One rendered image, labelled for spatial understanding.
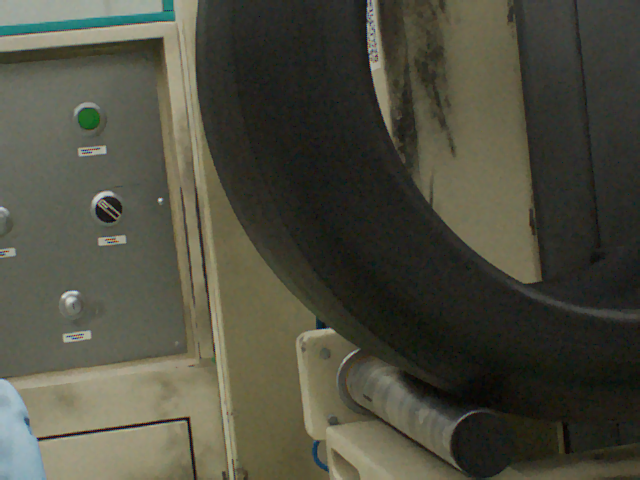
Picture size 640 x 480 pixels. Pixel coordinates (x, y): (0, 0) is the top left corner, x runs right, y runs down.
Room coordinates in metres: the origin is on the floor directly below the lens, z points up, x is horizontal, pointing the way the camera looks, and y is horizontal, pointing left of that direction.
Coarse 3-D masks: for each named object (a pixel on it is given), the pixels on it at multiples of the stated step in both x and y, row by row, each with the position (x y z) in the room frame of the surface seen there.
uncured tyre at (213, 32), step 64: (256, 0) 0.95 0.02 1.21; (320, 0) 0.94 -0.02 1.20; (256, 64) 0.95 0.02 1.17; (320, 64) 0.94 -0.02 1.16; (256, 128) 0.96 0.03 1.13; (320, 128) 0.94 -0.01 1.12; (384, 128) 0.94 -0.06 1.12; (256, 192) 0.99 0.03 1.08; (320, 192) 0.94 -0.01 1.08; (384, 192) 0.94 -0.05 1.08; (320, 256) 0.96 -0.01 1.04; (384, 256) 0.94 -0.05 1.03; (448, 256) 0.95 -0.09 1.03; (384, 320) 0.97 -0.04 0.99; (448, 320) 0.95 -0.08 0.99; (512, 320) 0.95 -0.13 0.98; (576, 320) 0.96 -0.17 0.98; (448, 384) 1.00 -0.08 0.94; (512, 384) 0.98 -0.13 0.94; (576, 384) 0.97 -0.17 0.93
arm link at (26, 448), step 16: (0, 384) 0.68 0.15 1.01; (0, 400) 0.66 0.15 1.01; (16, 400) 0.67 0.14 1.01; (0, 416) 0.66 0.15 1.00; (16, 416) 0.66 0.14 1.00; (0, 432) 0.65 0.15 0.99; (16, 432) 0.66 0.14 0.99; (32, 432) 0.67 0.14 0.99; (0, 448) 0.65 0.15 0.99; (16, 448) 0.65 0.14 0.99; (32, 448) 0.65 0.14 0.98; (0, 464) 0.64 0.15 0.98; (16, 464) 0.65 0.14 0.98; (32, 464) 0.65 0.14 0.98
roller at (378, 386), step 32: (352, 384) 1.26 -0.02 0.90; (384, 384) 1.16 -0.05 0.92; (416, 384) 1.11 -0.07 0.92; (384, 416) 1.15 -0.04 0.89; (416, 416) 1.05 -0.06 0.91; (448, 416) 0.98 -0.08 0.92; (480, 416) 0.96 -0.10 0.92; (448, 448) 0.96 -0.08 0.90; (480, 448) 0.95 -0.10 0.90; (512, 448) 0.96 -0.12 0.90
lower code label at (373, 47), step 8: (368, 0) 1.38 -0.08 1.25; (368, 8) 1.38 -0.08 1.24; (368, 16) 1.38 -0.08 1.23; (368, 24) 1.39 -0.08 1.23; (368, 32) 1.39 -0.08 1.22; (376, 32) 1.36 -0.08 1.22; (368, 40) 1.39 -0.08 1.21; (376, 40) 1.36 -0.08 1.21; (368, 48) 1.40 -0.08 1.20; (376, 48) 1.36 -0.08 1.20; (376, 56) 1.37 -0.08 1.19; (376, 64) 1.37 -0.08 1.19
